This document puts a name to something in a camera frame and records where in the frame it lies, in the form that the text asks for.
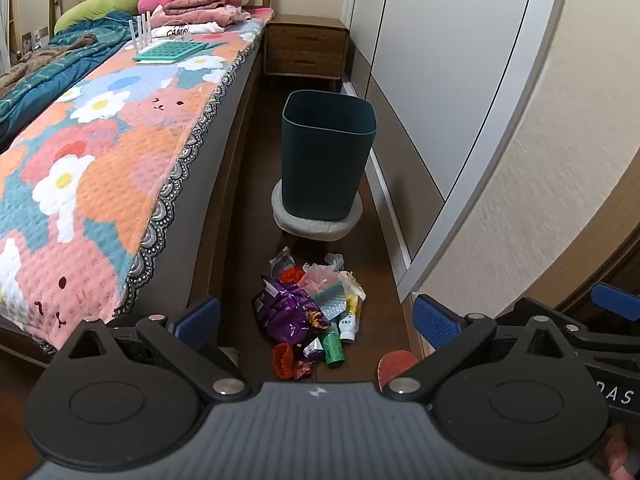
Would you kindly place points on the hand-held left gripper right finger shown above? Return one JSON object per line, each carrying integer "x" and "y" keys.
{"x": 435, "y": 322}

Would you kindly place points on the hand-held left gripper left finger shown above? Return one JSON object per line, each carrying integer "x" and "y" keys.
{"x": 197, "y": 320}

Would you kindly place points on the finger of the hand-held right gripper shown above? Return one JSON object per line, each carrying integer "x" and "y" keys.
{"x": 600, "y": 335}
{"x": 612, "y": 296}

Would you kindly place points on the purple snack bag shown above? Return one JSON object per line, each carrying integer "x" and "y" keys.
{"x": 287, "y": 312}

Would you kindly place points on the red plastic bag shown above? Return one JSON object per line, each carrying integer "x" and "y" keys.
{"x": 291, "y": 276}

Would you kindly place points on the clear plastic packet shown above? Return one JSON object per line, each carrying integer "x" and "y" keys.
{"x": 282, "y": 261}

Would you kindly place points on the small colourful candy wrapper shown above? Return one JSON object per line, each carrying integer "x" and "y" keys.
{"x": 318, "y": 319}

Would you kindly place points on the dark teal trash bin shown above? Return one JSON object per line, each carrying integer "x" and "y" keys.
{"x": 325, "y": 160}

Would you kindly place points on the person's right hand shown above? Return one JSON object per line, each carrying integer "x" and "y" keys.
{"x": 622, "y": 455}

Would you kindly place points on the red round pad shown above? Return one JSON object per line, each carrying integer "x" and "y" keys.
{"x": 397, "y": 365}

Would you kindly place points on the wooden bed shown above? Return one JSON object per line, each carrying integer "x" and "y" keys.
{"x": 220, "y": 240}

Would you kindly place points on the white squeeze tube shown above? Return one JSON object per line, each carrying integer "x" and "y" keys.
{"x": 350, "y": 320}

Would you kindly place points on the red paper cup liner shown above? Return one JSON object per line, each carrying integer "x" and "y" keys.
{"x": 282, "y": 360}

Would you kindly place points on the green bottle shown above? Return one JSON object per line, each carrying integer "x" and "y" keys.
{"x": 334, "y": 347}

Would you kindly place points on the silver blister pack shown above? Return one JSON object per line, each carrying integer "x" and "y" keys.
{"x": 332, "y": 302}

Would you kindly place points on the small red wrapper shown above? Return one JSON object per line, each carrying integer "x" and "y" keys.
{"x": 303, "y": 370}

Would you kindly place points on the crumpled white tissue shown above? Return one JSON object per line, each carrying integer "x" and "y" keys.
{"x": 335, "y": 261}

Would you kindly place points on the small white green packet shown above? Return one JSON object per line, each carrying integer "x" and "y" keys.
{"x": 314, "y": 348}

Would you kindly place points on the round white stool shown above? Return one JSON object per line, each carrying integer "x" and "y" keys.
{"x": 305, "y": 227}

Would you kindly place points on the bed with patterned cover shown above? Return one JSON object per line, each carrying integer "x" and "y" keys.
{"x": 125, "y": 160}

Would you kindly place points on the white wardrobe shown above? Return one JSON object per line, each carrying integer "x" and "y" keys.
{"x": 425, "y": 85}

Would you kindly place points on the teal grid board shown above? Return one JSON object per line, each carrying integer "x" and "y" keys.
{"x": 172, "y": 52}

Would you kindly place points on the teal quilt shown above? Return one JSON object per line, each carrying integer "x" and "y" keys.
{"x": 50, "y": 75}

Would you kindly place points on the white printed shirt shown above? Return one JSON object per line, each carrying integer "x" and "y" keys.
{"x": 192, "y": 31}

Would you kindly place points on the wooden nightstand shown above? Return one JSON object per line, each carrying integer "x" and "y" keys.
{"x": 305, "y": 50}

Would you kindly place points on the brown cloth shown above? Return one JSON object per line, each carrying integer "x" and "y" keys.
{"x": 30, "y": 70}

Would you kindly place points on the folded pink clothes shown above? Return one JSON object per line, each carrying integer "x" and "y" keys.
{"x": 210, "y": 14}

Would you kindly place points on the green pillow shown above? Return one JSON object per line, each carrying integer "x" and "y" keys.
{"x": 100, "y": 7}

